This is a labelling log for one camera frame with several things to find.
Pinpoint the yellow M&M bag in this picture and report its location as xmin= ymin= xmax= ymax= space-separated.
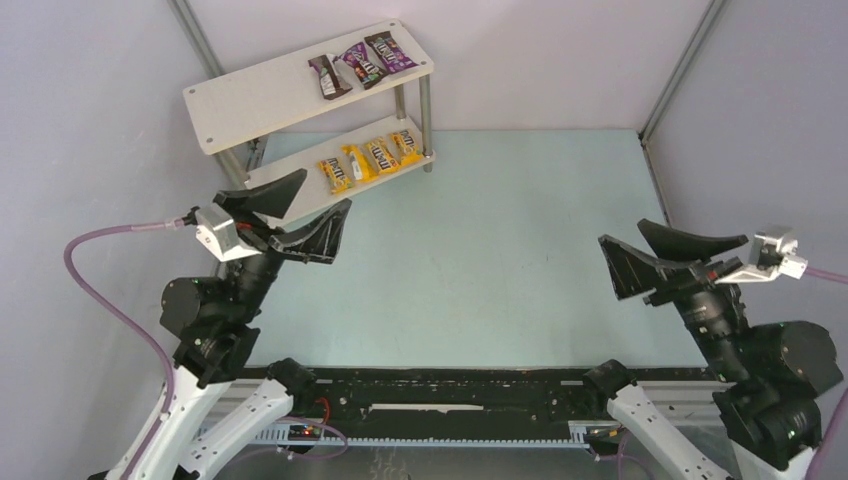
xmin=316 ymin=157 xmax=355 ymax=195
xmin=389 ymin=129 xmax=424 ymax=167
xmin=364 ymin=137 xmax=400 ymax=176

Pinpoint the yellow candy bag barcode up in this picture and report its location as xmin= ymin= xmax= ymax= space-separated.
xmin=341 ymin=144 xmax=377 ymax=183

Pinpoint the brown M&M bag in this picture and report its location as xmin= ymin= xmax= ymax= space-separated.
xmin=307 ymin=54 xmax=352 ymax=100

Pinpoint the purple M&M bag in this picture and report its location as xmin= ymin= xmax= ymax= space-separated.
xmin=364 ymin=31 xmax=418 ymax=74
xmin=335 ymin=41 xmax=388 ymax=90

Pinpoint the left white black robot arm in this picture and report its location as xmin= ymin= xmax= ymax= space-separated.
xmin=103 ymin=169 xmax=352 ymax=479

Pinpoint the white two-tier metal shelf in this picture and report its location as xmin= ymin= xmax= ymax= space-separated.
xmin=183 ymin=19 xmax=435 ymax=225

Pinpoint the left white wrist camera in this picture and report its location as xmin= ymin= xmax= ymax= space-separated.
xmin=195 ymin=204 xmax=260 ymax=263

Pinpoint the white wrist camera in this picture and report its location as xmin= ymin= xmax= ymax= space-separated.
xmin=716 ymin=225 xmax=808 ymax=284
xmin=195 ymin=204 xmax=260 ymax=263

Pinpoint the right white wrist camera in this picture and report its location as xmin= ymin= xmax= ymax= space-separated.
xmin=716 ymin=225 xmax=808 ymax=284

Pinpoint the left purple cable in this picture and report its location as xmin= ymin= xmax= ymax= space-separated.
xmin=63 ymin=218 xmax=200 ymax=480

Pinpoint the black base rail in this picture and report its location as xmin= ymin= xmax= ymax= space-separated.
xmin=293 ymin=361 xmax=637 ymax=443

